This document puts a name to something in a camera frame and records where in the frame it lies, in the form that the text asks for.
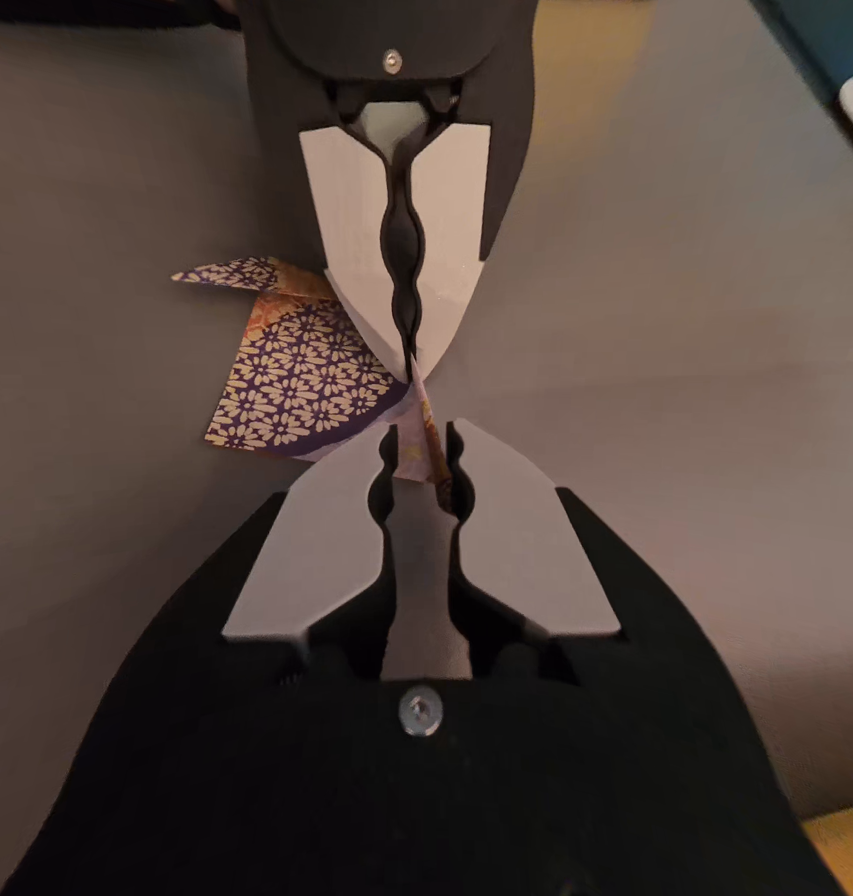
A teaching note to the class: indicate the patterned origami paper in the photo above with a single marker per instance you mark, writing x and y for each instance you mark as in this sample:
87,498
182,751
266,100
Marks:
300,378

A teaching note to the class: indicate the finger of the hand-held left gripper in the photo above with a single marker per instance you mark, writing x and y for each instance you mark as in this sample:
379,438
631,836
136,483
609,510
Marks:
454,210
346,217

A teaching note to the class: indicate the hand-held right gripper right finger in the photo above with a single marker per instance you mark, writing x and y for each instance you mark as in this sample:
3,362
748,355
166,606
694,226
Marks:
531,553

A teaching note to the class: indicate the teal board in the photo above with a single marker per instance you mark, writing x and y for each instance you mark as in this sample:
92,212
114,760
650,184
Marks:
818,35

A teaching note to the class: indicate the yellow plastic bin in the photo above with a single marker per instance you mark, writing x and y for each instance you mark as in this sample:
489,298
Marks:
846,861

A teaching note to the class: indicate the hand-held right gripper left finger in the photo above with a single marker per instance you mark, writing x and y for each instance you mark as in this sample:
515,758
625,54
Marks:
321,546

